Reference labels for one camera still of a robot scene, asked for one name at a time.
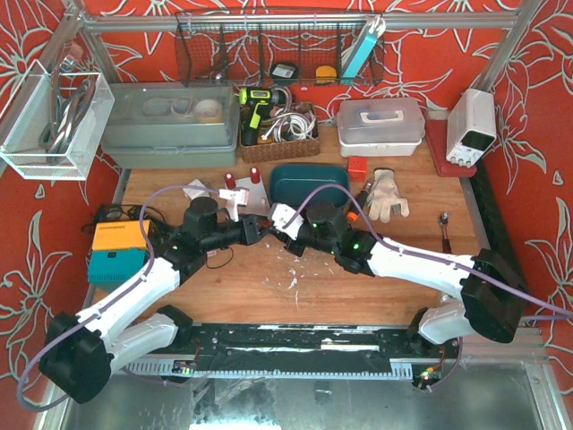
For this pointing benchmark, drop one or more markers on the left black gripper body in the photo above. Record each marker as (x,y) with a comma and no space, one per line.
(250,229)

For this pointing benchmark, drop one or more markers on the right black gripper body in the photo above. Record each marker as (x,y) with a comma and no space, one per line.
(289,239)

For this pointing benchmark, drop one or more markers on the white peg base plate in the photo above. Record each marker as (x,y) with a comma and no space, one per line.
(258,200)

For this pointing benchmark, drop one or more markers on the small white cube box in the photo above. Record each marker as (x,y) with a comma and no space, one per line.
(196,189)

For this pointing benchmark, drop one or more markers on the red coil spring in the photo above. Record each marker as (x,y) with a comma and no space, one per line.
(230,182)
(255,176)

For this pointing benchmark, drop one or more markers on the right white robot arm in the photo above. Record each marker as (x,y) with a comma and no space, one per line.
(483,295)

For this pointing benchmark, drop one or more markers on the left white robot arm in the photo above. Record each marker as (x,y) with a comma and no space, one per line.
(83,350)

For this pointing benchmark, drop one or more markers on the teal plastic tray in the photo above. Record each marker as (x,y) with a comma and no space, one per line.
(292,183)

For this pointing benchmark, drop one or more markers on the white work glove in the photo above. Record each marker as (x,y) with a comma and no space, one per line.
(384,198)

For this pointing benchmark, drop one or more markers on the orange red cube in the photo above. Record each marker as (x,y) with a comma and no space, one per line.
(357,169)

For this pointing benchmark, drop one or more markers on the wicker basket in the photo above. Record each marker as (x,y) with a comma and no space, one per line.
(287,134)

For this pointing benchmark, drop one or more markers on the orange and teal device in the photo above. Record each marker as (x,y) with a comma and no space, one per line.
(118,251)

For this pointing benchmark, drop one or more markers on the white plastic storage box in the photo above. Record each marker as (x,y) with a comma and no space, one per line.
(392,127)

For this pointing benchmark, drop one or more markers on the grey plastic toolbox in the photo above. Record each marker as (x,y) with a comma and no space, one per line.
(159,125)

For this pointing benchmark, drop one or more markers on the white power supply unit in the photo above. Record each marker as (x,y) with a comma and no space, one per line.
(471,128)

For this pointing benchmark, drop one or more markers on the light blue book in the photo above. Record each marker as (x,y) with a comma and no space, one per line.
(357,57)

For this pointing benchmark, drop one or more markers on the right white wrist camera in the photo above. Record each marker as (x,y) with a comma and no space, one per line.
(286,220)

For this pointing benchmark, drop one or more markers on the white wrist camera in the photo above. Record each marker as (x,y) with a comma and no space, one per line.
(286,220)
(235,198)

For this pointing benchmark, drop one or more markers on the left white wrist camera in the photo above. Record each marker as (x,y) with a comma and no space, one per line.
(235,198)

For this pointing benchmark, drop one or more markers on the orange handled screwdriver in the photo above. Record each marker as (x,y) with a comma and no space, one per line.
(353,213)

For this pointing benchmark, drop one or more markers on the red handled ratchet wrench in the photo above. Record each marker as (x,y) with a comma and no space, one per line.
(443,221)

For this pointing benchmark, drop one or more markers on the green yellow cordless drill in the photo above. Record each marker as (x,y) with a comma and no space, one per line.
(259,102)

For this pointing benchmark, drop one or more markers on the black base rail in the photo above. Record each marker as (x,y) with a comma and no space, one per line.
(252,351)

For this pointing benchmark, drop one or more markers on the black wire mesh shelf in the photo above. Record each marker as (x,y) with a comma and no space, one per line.
(240,46)

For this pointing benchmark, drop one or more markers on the clear acrylic wall bin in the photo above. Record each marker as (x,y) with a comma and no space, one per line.
(51,131)

